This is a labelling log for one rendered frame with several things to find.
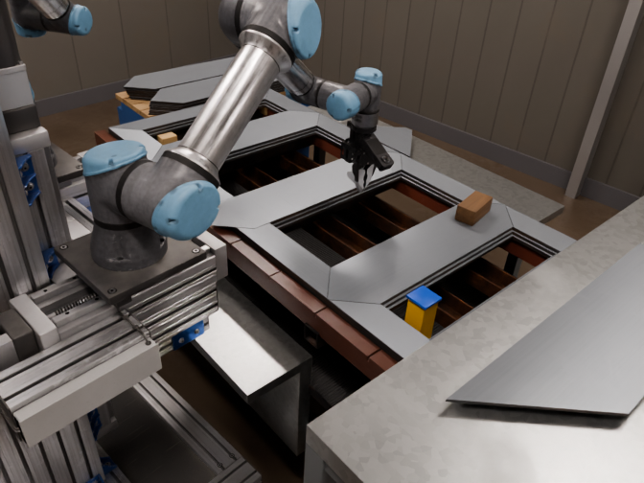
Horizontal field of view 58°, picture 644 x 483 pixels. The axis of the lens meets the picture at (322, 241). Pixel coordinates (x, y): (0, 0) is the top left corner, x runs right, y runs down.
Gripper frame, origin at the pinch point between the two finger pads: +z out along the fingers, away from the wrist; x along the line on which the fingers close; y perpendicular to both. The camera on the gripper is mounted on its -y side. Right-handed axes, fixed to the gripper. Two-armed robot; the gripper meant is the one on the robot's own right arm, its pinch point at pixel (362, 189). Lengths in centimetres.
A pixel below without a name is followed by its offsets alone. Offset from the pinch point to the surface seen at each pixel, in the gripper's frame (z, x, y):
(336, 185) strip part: 5.8, -2.5, 13.8
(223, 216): 5.7, 36.5, 19.7
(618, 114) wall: 35, -227, 18
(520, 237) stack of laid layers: 7.2, -27.3, -39.0
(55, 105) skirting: 85, -13, 326
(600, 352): -17, 29, -84
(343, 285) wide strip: 5.8, 30.3, -24.8
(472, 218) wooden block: 2.9, -18.1, -27.7
